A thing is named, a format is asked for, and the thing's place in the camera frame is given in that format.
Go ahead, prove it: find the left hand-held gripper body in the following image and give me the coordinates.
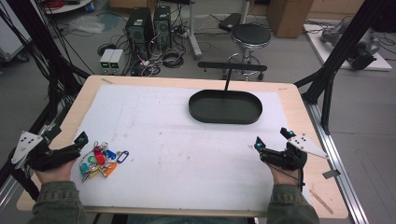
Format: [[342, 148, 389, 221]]
[[10, 130, 82, 173]]

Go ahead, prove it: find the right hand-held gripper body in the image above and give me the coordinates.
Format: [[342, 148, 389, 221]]
[[259, 133, 330, 172]]

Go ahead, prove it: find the pile of coloured key tags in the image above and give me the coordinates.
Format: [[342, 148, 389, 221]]
[[78, 140, 130, 183]]

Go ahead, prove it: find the black oval tray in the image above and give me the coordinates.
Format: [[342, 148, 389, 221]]
[[188, 89, 263, 126]]

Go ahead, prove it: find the person's left hand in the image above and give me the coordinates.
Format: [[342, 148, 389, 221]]
[[35, 158, 79, 185]]

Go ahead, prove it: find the person's right hand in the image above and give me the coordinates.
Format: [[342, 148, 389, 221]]
[[268, 160, 305, 187]]

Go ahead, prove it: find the grey tape piece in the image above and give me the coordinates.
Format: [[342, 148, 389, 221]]
[[321, 169, 342, 180]]

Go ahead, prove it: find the white table mat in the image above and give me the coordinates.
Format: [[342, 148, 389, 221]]
[[70, 83, 290, 213]]

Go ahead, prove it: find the black T-shaped stand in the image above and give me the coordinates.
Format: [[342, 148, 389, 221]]
[[197, 61, 268, 91]]

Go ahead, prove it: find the white power supply unit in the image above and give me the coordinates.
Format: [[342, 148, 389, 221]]
[[107, 49, 125, 77], [99, 49, 116, 76]]

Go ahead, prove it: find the white board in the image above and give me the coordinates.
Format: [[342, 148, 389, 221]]
[[303, 22, 393, 73]]

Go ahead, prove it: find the black round stool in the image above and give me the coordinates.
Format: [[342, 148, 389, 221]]
[[224, 22, 273, 82]]

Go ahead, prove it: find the clear plastic bag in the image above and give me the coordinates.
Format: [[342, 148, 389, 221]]
[[67, 14, 106, 35]]

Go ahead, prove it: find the grey robot device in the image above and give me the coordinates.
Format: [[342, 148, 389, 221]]
[[320, 21, 382, 71]]

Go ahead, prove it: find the brown cardboard box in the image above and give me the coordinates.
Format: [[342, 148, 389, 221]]
[[266, 0, 316, 39]]

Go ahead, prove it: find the large black computer tower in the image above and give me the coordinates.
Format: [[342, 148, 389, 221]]
[[124, 7, 155, 61]]

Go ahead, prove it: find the flat black box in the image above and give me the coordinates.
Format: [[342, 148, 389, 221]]
[[218, 12, 242, 33]]

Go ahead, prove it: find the white desk leg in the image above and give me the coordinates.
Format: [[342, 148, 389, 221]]
[[186, 0, 204, 61]]

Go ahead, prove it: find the small black computer tower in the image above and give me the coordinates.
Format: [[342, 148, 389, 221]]
[[153, 5, 173, 50]]

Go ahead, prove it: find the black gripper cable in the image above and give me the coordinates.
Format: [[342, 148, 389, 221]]
[[266, 152, 306, 192]]

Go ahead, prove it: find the aluminium rail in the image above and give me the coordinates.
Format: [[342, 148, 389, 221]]
[[304, 101, 370, 224]]

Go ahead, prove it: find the black frame strut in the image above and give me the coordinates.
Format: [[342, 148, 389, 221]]
[[293, 0, 396, 136], [0, 0, 92, 202]]

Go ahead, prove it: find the coiled black cable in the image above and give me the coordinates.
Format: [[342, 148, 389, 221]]
[[162, 49, 185, 69]]

